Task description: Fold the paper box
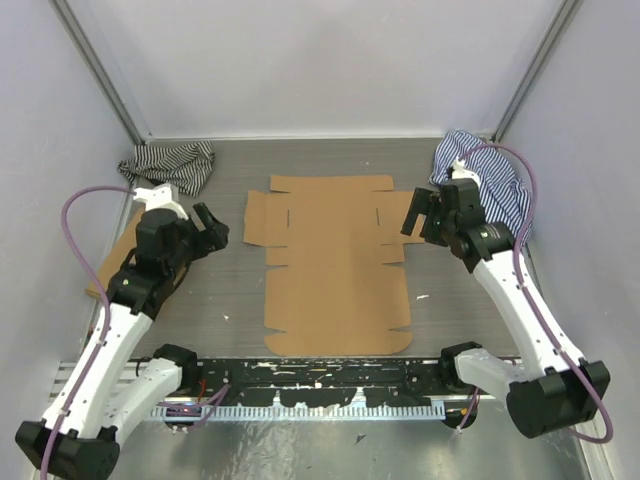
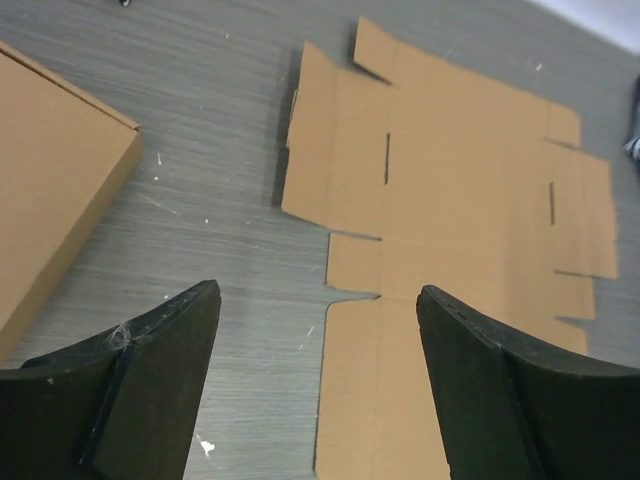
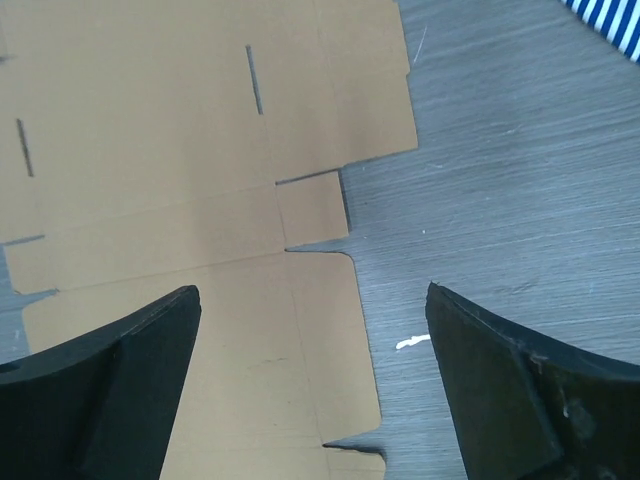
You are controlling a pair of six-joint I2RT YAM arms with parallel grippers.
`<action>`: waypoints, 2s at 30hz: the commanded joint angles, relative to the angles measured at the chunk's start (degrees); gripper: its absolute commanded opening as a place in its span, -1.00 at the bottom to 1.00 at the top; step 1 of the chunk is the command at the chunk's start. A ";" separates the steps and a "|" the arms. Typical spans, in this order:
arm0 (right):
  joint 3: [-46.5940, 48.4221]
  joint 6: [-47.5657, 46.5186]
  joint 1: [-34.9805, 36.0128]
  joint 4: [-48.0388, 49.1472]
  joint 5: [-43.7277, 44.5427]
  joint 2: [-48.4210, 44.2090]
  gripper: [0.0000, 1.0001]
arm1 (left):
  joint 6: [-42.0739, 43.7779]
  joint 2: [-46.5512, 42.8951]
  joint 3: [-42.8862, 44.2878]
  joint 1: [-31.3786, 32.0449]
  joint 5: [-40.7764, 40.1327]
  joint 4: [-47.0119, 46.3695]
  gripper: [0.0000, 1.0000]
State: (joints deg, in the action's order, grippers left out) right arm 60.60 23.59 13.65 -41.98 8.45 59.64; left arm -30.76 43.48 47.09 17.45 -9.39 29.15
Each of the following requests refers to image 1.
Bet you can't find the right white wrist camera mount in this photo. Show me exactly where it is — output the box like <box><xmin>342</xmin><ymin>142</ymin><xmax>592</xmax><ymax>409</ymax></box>
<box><xmin>448</xmin><ymin>159</ymin><xmax>481</xmax><ymax>187</ymax></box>

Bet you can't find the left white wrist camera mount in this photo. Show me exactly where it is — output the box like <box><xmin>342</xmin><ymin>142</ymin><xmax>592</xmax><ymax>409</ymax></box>
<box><xmin>133</xmin><ymin>183</ymin><xmax>188</xmax><ymax>220</ymax></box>

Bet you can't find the aluminium frame post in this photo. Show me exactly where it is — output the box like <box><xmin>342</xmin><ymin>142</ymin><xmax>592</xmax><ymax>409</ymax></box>
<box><xmin>491</xmin><ymin>0</ymin><xmax>583</xmax><ymax>142</ymax></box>
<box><xmin>49</xmin><ymin>1</ymin><xmax>152</xmax><ymax>145</ymax></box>

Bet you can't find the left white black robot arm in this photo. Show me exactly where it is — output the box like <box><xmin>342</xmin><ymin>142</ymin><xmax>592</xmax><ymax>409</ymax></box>
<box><xmin>15</xmin><ymin>203</ymin><xmax>229</xmax><ymax>479</ymax></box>

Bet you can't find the right aluminium frame post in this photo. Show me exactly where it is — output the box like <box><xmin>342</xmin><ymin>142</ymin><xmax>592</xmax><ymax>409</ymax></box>
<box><xmin>491</xmin><ymin>0</ymin><xmax>583</xmax><ymax>142</ymax></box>

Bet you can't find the blue white striped cloth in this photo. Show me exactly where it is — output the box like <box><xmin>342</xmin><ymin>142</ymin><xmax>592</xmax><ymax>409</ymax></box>
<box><xmin>429</xmin><ymin>130</ymin><xmax>531</xmax><ymax>236</ymax></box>

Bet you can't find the aluminium rail with cable duct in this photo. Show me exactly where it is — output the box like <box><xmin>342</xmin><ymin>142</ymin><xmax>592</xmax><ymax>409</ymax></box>
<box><xmin>47</xmin><ymin>357</ymin><xmax>596</xmax><ymax>422</ymax></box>

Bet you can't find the black white striped cloth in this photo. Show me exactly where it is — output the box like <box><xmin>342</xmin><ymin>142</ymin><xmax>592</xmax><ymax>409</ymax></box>
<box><xmin>117</xmin><ymin>141</ymin><xmax>216</xmax><ymax>197</ymax></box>

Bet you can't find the brown cardboard box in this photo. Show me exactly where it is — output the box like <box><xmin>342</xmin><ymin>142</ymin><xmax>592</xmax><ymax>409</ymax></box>
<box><xmin>96</xmin><ymin>207</ymin><xmax>144</xmax><ymax>290</ymax></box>
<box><xmin>244</xmin><ymin>175</ymin><xmax>421</xmax><ymax>357</ymax></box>

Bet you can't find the folded brown cardboard box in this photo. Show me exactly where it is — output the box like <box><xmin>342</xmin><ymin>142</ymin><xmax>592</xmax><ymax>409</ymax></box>
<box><xmin>96</xmin><ymin>207</ymin><xmax>144</xmax><ymax>290</ymax></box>

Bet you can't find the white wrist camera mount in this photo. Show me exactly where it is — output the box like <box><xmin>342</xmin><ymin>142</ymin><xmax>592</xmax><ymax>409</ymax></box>
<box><xmin>133</xmin><ymin>183</ymin><xmax>188</xmax><ymax>220</ymax></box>
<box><xmin>448</xmin><ymin>159</ymin><xmax>481</xmax><ymax>187</ymax></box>

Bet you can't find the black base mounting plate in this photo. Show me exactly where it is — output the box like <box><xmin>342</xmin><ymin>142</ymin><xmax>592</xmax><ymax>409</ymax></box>
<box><xmin>164</xmin><ymin>357</ymin><xmax>475</xmax><ymax>408</ymax></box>

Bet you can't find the left aluminium frame post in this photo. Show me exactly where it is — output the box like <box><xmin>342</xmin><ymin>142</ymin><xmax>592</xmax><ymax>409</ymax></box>
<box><xmin>49</xmin><ymin>1</ymin><xmax>152</xmax><ymax>145</ymax></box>

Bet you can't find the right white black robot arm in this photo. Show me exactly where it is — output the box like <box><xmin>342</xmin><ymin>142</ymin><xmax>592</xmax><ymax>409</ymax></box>
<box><xmin>401</xmin><ymin>179</ymin><xmax>611</xmax><ymax>438</ymax></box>

